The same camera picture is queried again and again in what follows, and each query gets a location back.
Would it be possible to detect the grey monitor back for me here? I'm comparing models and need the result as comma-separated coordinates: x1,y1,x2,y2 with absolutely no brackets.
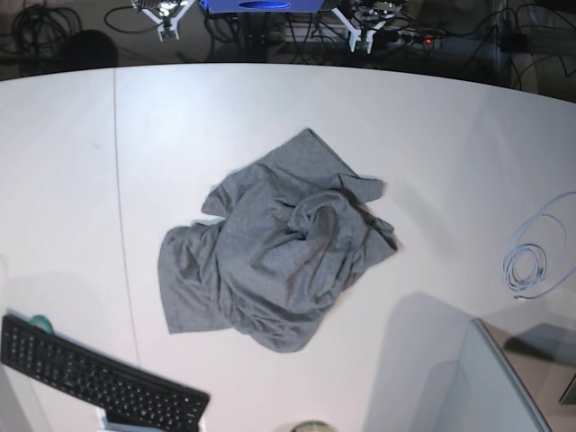
442,319,575,431

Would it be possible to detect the round tan object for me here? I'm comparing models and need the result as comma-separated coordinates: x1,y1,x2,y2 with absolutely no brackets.
291,420,336,432

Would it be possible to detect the coiled light blue cable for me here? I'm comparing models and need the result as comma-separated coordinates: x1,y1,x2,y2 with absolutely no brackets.
502,192,576,302

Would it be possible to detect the black power strip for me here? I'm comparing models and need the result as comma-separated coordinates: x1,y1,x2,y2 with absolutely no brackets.
287,22,445,50

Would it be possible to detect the green tape roll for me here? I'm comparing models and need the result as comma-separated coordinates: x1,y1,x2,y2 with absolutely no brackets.
28,315,54,335

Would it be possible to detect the grey t-shirt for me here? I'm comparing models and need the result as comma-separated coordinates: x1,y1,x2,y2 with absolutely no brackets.
157,130,398,353

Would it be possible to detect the black computer keyboard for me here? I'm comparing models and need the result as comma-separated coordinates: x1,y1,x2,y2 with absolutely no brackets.
1,314,210,431

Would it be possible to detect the blue box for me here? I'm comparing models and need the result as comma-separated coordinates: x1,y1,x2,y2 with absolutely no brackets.
202,0,324,14

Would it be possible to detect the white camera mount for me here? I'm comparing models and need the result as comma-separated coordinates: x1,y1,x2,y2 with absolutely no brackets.
130,0,195,41
330,2,399,54

